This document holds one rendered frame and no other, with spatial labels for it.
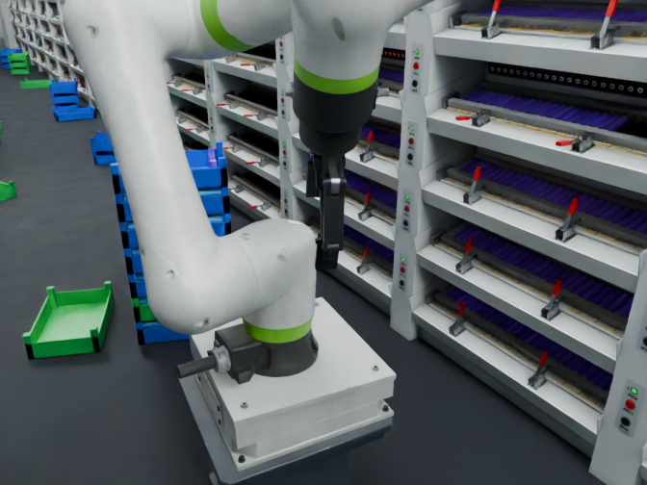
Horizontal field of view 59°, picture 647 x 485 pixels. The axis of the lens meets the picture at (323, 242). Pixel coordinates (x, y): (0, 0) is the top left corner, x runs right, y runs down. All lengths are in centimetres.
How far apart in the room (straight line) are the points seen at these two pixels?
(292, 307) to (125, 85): 42
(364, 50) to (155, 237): 41
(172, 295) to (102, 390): 88
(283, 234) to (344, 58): 40
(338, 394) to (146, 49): 61
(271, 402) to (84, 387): 85
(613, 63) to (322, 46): 72
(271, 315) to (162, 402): 71
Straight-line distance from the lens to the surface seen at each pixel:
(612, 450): 141
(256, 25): 84
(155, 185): 83
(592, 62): 121
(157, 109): 85
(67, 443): 155
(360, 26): 56
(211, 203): 161
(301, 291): 93
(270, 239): 89
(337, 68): 59
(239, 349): 96
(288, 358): 99
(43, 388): 174
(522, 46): 130
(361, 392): 100
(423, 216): 159
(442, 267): 156
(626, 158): 121
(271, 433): 96
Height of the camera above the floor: 99
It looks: 24 degrees down
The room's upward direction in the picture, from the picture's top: straight up
